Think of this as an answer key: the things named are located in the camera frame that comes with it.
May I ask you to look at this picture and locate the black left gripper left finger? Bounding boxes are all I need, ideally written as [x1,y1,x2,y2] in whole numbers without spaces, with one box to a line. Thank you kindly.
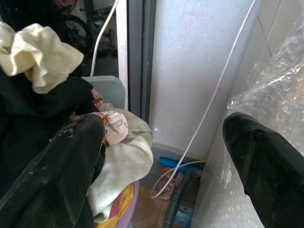
[0,114,106,228]

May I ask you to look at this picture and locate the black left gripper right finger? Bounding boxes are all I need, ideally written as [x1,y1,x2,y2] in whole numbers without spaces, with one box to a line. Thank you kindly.
[222,112,304,228]

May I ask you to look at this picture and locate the white washing machine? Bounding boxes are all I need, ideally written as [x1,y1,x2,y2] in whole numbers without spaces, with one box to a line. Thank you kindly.
[190,0,304,228]

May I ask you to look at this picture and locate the black garment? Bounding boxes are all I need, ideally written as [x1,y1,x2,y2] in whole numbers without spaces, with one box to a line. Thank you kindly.
[0,64,106,198]

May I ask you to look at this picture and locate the pale green cloth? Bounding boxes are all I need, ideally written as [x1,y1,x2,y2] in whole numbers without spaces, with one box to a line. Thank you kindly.
[86,102,154,223]

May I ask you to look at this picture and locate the white cartoon print cloth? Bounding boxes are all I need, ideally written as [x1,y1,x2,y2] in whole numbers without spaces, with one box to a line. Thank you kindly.
[90,88,130,147]

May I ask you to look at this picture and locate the yellow pink striped cloth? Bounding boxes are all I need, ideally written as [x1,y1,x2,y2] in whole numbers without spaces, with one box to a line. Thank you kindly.
[94,183,135,228]

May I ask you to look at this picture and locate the clear plastic bag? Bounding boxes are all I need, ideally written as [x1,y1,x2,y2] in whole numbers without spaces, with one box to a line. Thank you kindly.
[227,14,304,143]

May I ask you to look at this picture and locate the purple plastic laundry basket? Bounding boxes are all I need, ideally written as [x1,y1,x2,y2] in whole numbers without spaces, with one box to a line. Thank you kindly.
[118,181,140,228]

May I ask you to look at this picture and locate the blue plastic tube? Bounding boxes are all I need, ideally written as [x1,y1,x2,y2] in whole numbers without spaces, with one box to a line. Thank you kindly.
[158,156,188,173]

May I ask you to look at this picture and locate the small printed packet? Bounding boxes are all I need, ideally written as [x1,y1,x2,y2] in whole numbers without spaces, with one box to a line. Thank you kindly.
[158,167,178,200]

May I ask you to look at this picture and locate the blue box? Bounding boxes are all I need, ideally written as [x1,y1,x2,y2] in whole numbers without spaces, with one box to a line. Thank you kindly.
[173,204,193,228]

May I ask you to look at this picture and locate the pale yellow cloth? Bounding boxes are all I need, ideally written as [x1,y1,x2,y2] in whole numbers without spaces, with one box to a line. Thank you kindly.
[0,21,85,94]

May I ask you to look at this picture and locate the black bicycle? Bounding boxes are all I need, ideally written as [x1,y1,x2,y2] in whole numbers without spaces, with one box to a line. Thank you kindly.
[53,0,117,57]

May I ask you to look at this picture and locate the grey drain hose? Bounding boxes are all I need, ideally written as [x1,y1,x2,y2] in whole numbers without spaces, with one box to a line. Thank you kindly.
[164,168,204,228]

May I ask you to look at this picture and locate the white door frame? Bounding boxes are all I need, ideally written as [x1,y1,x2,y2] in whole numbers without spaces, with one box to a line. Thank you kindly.
[115,0,129,111]

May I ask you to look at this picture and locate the thin white cable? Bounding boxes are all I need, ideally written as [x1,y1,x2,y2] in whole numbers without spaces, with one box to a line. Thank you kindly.
[90,0,119,77]

